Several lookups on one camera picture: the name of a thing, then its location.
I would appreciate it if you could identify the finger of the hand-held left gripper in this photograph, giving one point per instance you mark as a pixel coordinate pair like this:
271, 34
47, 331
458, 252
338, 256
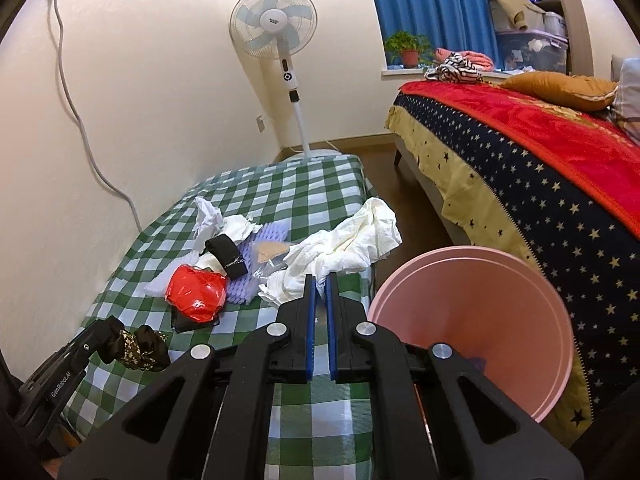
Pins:
95, 336

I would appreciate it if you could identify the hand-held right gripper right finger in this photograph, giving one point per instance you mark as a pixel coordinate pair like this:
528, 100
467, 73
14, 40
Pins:
332, 332

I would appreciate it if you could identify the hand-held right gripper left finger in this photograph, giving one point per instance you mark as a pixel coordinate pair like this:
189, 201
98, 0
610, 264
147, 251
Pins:
310, 332

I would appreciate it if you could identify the black gold patterned wrapper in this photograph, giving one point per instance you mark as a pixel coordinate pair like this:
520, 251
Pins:
137, 347

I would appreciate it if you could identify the white foam net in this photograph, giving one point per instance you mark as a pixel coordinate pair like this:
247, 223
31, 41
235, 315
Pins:
157, 285

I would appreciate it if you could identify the clear plastic bag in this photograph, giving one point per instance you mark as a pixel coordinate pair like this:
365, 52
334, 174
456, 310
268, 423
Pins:
270, 254

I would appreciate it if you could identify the white garment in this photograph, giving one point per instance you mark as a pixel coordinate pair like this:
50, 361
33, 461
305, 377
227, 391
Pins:
350, 240

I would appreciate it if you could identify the white foam net sleeve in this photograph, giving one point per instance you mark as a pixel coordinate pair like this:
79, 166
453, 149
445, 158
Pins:
272, 232

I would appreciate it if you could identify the red plastic bag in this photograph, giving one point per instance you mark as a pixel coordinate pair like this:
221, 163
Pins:
196, 292

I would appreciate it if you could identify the black foil packet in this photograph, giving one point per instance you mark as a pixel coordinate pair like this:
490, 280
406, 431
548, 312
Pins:
225, 252

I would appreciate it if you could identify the pink plastic bin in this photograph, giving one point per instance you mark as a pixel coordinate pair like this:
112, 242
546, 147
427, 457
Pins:
450, 305

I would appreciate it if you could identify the glossy black wrapper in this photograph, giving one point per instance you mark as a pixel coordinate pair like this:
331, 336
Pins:
185, 321

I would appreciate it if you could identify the crumpled white green-printed paper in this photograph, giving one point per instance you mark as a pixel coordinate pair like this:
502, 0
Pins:
209, 261
240, 229

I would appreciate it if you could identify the green checked tablecloth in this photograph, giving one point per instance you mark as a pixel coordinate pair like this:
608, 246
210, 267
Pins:
280, 195

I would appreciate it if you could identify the crumpled white tissue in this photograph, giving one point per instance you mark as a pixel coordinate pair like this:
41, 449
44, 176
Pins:
207, 217

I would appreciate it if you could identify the navy star-print bedsheet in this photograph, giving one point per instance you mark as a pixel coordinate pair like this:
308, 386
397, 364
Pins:
525, 220

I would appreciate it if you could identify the red blanket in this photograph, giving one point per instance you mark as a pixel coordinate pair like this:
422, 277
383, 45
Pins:
540, 145

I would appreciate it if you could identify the black white striped cloth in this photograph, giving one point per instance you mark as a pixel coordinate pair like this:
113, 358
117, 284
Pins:
457, 72

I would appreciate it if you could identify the potted green plant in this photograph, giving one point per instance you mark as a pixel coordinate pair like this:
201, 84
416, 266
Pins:
407, 47

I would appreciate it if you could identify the pink cloth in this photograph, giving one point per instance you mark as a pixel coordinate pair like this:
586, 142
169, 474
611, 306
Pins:
475, 58

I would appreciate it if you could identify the white standing fan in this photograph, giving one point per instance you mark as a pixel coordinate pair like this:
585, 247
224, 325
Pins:
272, 17

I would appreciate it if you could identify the orange pillow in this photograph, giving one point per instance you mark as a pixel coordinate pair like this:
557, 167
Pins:
560, 87

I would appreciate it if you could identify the clear storage box purple lid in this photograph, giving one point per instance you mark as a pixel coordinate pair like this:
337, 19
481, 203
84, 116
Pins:
530, 52

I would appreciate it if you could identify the blue curtain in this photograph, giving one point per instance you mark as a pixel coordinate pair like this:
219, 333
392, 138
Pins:
440, 5

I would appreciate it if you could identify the beige jacket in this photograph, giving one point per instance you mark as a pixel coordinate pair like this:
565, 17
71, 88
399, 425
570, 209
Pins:
510, 7

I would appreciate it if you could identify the plaid pillow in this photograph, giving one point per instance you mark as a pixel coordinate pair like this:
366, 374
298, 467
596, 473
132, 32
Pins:
629, 100

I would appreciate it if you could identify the small translucent storage box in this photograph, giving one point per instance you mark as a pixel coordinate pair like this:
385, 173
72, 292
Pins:
555, 22

